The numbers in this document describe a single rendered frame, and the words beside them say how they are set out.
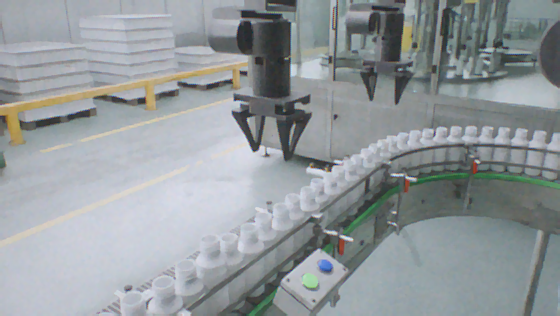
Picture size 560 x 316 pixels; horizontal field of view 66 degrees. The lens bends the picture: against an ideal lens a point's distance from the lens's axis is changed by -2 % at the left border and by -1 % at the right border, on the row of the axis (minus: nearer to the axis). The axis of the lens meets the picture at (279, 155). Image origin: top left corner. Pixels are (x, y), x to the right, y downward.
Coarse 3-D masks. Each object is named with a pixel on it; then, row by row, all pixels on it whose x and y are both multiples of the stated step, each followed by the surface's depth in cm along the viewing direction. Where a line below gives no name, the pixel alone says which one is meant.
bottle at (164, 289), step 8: (160, 280) 77; (168, 280) 77; (160, 288) 74; (168, 288) 74; (160, 296) 74; (168, 296) 75; (176, 296) 77; (152, 304) 75; (160, 304) 75; (168, 304) 75; (176, 304) 76; (152, 312) 75; (160, 312) 74; (168, 312) 74
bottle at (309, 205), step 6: (306, 186) 113; (306, 192) 110; (312, 192) 110; (306, 198) 111; (312, 198) 111; (306, 204) 111; (312, 204) 111; (306, 210) 111; (312, 210) 111; (306, 216) 111; (306, 228) 112; (306, 234) 113; (312, 234) 113; (306, 240) 113
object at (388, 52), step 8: (384, 40) 96; (392, 40) 95; (400, 40) 96; (376, 48) 98; (384, 48) 96; (392, 48) 96; (400, 48) 97; (376, 56) 99; (384, 56) 97; (392, 56) 97; (400, 56) 98; (368, 64) 100; (384, 64) 97; (392, 64) 96; (400, 64) 95; (408, 64) 97
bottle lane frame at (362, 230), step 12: (372, 204) 143; (384, 204) 147; (360, 216) 133; (372, 216) 140; (348, 228) 127; (360, 228) 133; (372, 228) 142; (360, 240) 135; (372, 240) 144; (348, 252) 129; (360, 252) 137; (348, 264) 131; (360, 264) 139; (348, 276) 133; (276, 288) 102; (264, 300) 97; (252, 312) 93; (264, 312) 96; (276, 312) 100
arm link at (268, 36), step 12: (252, 12) 63; (240, 24) 62; (252, 24) 61; (264, 24) 59; (276, 24) 59; (288, 24) 60; (240, 36) 63; (252, 36) 61; (264, 36) 60; (276, 36) 60; (288, 36) 61; (252, 48) 62; (264, 48) 60; (276, 48) 60; (288, 48) 62
